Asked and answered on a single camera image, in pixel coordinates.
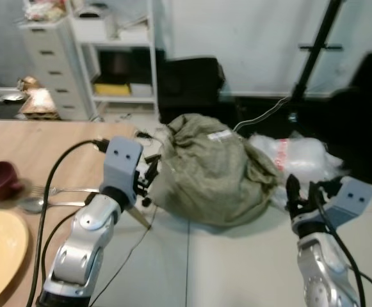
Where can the black tripod stand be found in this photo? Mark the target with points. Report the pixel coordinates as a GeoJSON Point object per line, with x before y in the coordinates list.
{"type": "Point", "coordinates": [314, 57]}

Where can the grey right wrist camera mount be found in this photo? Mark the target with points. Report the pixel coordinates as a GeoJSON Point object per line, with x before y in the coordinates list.
{"type": "Point", "coordinates": [351, 199]}

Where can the olive green cloth sack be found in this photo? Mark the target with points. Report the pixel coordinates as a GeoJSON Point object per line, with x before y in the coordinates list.
{"type": "Point", "coordinates": [211, 173]}

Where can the silver fork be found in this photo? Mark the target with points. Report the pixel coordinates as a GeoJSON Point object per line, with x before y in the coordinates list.
{"type": "Point", "coordinates": [64, 190]}

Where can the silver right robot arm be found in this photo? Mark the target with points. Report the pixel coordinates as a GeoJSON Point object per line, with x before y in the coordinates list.
{"type": "Point", "coordinates": [323, 268]}

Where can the dark brown box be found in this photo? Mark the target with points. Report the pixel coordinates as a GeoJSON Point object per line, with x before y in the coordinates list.
{"type": "Point", "coordinates": [116, 67]}

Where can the white shelf rack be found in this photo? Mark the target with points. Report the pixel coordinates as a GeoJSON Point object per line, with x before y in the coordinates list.
{"type": "Point", "coordinates": [152, 57]}

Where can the white storage box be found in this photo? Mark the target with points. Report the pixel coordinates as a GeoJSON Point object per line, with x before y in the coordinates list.
{"type": "Point", "coordinates": [95, 24]}

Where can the clear plastic bag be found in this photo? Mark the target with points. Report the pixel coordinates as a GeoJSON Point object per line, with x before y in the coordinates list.
{"type": "Point", "coordinates": [294, 157]}

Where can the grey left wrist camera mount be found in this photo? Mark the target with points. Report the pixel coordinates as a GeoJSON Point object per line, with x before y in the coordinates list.
{"type": "Point", "coordinates": [121, 160]}

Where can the copper coloured ornament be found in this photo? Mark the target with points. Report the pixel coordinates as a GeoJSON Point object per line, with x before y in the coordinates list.
{"type": "Point", "coordinates": [37, 101]}

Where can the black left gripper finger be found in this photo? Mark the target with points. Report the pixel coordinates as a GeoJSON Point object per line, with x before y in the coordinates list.
{"type": "Point", "coordinates": [152, 171]}
{"type": "Point", "coordinates": [141, 199]}

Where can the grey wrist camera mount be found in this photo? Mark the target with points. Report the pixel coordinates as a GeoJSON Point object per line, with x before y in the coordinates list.
{"type": "Point", "coordinates": [351, 199]}
{"type": "Point", "coordinates": [121, 160]}

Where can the large black case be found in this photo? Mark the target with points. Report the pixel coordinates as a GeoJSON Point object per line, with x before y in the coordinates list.
{"type": "Point", "coordinates": [365, 109]}

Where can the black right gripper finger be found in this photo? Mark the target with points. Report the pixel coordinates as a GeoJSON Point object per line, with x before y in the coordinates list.
{"type": "Point", "coordinates": [293, 190]}
{"type": "Point", "coordinates": [315, 190]}

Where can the yellow box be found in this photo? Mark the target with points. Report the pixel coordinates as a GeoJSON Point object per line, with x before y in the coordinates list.
{"type": "Point", "coordinates": [112, 89]}

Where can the black bag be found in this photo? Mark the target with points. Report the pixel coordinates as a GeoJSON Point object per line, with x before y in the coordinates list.
{"type": "Point", "coordinates": [192, 86]}

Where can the white drawer cabinet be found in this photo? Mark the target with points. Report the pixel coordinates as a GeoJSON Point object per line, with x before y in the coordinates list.
{"type": "Point", "coordinates": [54, 70]}

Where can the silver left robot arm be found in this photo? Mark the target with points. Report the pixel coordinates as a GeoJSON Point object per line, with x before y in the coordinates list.
{"type": "Point", "coordinates": [83, 246]}

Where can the silver spoon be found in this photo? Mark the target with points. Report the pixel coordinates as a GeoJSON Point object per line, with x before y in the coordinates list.
{"type": "Point", "coordinates": [37, 204]}

